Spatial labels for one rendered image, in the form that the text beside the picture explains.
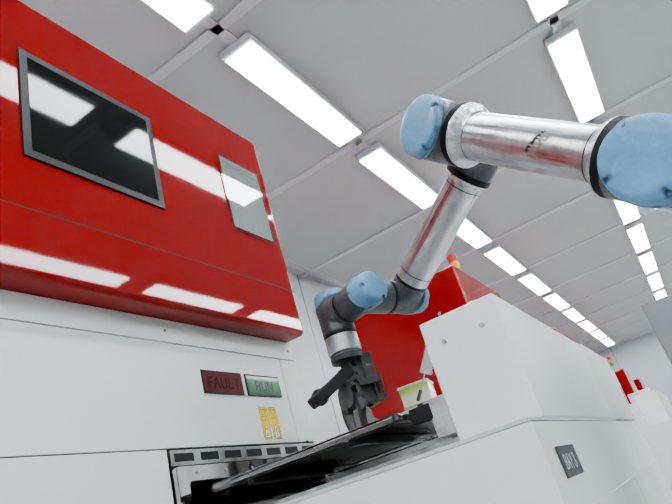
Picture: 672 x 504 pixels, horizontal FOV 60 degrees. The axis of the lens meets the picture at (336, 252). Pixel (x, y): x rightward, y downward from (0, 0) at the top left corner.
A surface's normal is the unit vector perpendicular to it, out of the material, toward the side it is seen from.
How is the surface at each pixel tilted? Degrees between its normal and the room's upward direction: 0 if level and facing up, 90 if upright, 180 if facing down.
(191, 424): 90
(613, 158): 94
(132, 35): 180
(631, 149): 94
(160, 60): 180
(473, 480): 90
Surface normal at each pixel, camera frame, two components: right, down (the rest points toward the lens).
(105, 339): 0.81, -0.44
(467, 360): -0.52, -0.24
